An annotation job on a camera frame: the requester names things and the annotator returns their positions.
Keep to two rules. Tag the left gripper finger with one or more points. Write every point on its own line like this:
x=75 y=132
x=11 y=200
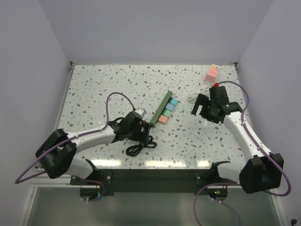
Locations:
x=146 y=125
x=145 y=137

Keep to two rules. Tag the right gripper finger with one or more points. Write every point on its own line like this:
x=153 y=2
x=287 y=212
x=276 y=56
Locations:
x=204 y=113
x=201 y=100

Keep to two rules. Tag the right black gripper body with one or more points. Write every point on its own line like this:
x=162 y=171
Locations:
x=209 y=105

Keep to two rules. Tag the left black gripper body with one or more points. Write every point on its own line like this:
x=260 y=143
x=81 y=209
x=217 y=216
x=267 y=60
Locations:
x=135 y=134

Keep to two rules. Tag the green power strip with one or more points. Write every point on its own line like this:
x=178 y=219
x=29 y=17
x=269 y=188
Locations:
x=161 y=108

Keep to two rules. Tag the teal plug cube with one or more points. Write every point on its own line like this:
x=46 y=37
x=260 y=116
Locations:
x=173 y=101

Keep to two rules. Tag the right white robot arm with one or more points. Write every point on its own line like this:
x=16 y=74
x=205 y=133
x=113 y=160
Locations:
x=262 y=170

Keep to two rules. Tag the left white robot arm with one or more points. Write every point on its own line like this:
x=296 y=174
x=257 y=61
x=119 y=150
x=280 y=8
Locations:
x=57 y=154

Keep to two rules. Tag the salmon plug cube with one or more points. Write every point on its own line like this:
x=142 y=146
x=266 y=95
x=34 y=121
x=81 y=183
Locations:
x=162 y=119

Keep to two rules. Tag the green plug cube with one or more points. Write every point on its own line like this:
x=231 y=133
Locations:
x=167 y=113

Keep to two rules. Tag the blue plug cube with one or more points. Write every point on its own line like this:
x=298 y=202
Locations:
x=170 y=107

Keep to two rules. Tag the pink cube charger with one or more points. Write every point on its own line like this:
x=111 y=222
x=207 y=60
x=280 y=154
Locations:
x=212 y=73

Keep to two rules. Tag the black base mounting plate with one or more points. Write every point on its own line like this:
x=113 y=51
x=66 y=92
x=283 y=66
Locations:
x=148 y=181

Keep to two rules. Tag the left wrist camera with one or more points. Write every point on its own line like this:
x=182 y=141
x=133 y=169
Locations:
x=142 y=112

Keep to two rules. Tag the aluminium frame rail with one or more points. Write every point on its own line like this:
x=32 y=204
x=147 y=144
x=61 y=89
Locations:
x=43 y=179

